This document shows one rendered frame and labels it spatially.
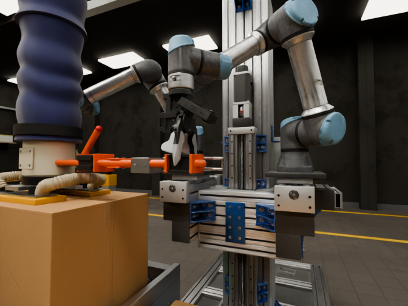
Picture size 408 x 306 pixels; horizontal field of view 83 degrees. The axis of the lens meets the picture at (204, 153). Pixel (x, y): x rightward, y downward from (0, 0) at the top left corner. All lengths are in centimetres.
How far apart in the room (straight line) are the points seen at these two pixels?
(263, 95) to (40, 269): 112
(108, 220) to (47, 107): 45
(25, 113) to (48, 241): 47
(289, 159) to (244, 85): 44
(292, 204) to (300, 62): 51
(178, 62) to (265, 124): 69
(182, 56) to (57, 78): 51
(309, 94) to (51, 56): 93
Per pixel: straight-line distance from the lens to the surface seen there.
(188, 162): 61
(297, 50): 96
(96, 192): 99
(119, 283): 97
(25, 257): 85
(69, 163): 93
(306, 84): 95
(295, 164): 101
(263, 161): 123
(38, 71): 104
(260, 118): 125
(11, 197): 98
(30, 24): 111
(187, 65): 68
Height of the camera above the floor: 108
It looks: 2 degrees up
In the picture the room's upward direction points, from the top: straight up
